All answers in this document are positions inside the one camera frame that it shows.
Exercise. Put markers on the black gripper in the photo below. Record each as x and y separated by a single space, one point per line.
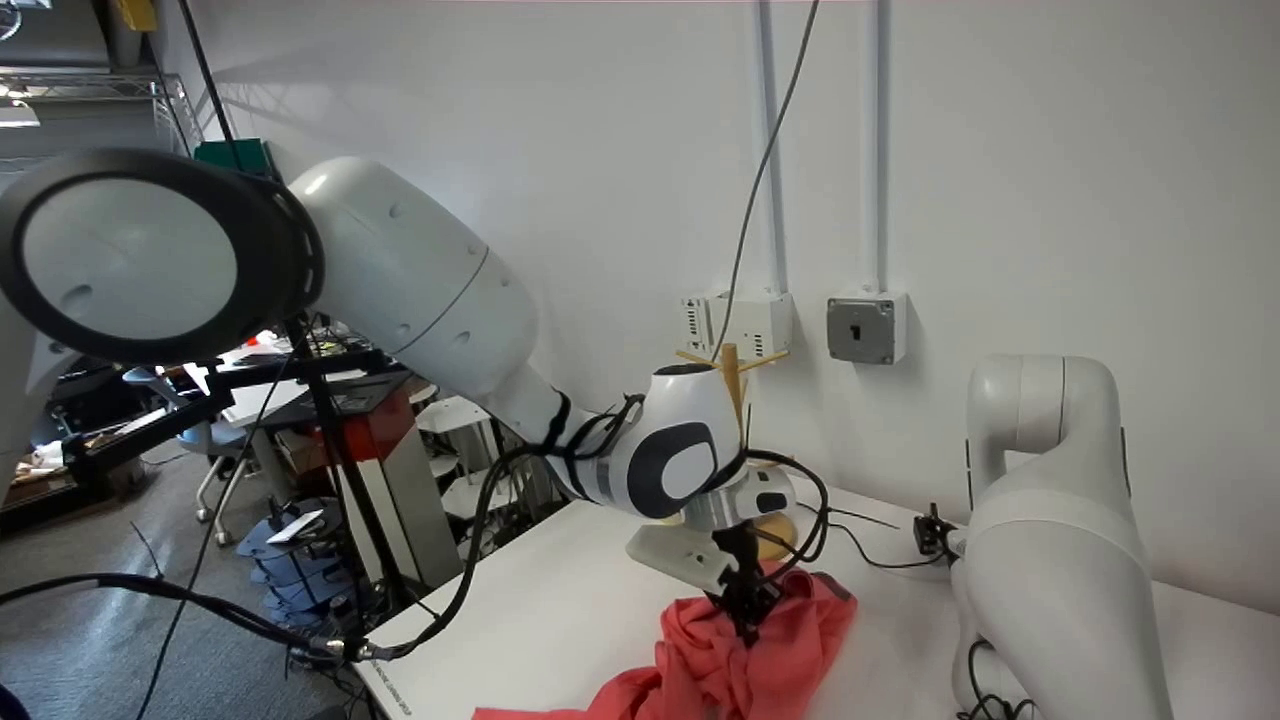
749 557

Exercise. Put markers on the coral red sweatshirt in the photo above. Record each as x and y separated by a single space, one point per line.
694 664

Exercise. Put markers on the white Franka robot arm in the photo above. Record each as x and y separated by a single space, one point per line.
1054 560

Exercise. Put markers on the black plug adapter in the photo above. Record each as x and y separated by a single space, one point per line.
933 533

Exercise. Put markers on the wooden mug tree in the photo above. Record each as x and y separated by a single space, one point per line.
732 371

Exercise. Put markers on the grey junction box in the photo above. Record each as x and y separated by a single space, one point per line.
867 328

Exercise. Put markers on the white tiered stand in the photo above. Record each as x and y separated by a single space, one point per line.
463 423

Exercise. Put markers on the red and white machine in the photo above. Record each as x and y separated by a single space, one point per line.
405 492

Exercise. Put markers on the blue crate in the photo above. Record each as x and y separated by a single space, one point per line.
300 565

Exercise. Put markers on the green box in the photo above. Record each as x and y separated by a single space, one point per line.
242 157

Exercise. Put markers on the yellow object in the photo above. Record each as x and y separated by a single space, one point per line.
134 15

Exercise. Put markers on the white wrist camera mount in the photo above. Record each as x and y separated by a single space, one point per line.
683 552

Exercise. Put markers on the white wall socket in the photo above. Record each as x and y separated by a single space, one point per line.
766 324

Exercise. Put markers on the black camera stand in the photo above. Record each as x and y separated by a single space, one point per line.
349 483

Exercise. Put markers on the white wall conduit pipe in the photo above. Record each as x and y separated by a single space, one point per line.
878 134
772 134

